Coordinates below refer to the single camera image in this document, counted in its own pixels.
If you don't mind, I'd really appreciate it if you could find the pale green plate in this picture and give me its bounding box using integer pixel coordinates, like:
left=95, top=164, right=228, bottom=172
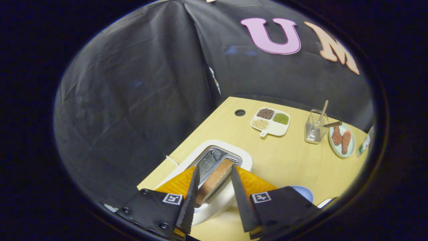
left=328, top=123, right=355, bottom=158

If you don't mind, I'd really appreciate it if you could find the clear water bottle green cap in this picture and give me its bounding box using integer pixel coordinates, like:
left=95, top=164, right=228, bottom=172
left=356, top=126, right=375, bottom=158

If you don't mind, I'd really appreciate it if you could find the white divided dish with beans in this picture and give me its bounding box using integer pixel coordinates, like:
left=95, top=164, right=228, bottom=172
left=250, top=107, right=291, bottom=138

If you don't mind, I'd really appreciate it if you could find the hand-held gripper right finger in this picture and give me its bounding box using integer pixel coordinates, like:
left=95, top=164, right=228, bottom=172
left=231, top=164, right=321, bottom=240

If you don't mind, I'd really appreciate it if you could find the pale wooden utensil handle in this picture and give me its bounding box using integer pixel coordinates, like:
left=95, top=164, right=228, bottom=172
left=316, top=100, right=329, bottom=126

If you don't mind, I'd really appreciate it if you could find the plain white bread slice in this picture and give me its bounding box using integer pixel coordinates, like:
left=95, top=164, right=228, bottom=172
left=196, top=158, right=235, bottom=205

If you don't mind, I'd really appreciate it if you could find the metal wire utensil holder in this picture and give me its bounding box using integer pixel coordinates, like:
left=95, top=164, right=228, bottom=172
left=305, top=109, right=330, bottom=145

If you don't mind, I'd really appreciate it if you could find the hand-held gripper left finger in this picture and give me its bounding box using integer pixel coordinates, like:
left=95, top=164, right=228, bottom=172
left=115, top=164, right=201, bottom=241

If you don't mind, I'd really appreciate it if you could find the blue plate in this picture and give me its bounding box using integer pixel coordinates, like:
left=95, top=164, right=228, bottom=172
left=292, top=186, right=314, bottom=203

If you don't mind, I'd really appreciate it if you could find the white plate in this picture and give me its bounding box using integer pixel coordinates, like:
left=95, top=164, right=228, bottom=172
left=317, top=197, right=335, bottom=209

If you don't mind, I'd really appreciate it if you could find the white toaster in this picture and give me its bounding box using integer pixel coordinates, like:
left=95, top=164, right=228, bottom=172
left=155, top=140, right=253, bottom=226

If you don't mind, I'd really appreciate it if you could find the black backdrop cloth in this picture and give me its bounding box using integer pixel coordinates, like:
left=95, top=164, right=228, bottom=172
left=53, top=0, right=375, bottom=215

